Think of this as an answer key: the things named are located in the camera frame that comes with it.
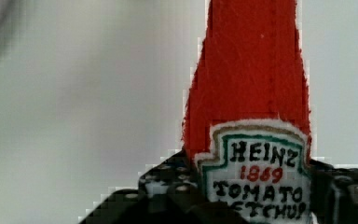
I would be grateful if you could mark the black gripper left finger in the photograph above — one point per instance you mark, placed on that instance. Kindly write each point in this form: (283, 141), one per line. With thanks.
(167, 194)

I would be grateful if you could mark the red ketchup bottle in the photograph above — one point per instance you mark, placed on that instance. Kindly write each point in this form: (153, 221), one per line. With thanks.
(247, 122)

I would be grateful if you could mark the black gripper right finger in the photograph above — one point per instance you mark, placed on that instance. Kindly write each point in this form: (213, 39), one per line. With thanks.
(334, 194)

